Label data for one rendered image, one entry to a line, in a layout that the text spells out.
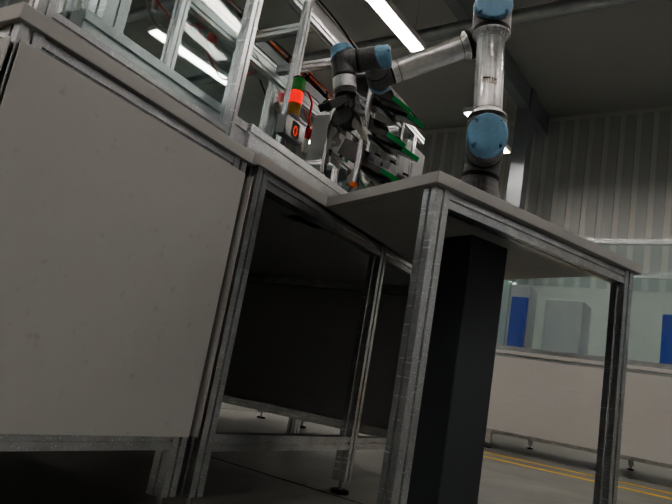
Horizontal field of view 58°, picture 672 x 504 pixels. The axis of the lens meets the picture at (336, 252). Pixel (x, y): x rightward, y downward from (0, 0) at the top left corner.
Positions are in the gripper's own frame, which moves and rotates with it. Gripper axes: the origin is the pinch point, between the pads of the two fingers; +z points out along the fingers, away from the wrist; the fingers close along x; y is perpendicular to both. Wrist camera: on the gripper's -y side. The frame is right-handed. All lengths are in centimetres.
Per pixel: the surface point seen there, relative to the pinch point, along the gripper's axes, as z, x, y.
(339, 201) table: 19.9, -6.1, -14.0
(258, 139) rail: 3.9, 3.1, -35.4
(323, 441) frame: 88, 16, -2
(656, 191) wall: -148, 62, 915
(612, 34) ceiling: -338, 52, 722
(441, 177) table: 24, -43, -24
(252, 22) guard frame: -21, -8, -46
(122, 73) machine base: 6, -10, -85
